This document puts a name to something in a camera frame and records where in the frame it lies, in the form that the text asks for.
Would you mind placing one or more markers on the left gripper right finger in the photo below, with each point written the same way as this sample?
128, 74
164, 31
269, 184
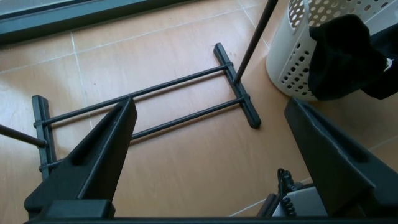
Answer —
339, 186

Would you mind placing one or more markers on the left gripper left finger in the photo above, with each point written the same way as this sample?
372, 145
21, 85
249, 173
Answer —
102, 174

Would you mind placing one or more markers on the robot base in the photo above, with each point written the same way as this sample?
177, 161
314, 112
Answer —
304, 202

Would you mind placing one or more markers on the heap of clothes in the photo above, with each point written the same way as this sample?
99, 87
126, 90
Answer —
342, 62

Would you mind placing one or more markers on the white laundry basket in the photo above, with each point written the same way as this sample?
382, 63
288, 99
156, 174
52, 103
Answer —
289, 62

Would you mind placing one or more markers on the black clothes rack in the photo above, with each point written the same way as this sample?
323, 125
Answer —
239, 90

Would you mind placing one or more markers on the window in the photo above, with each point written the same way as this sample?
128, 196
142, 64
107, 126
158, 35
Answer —
62, 26

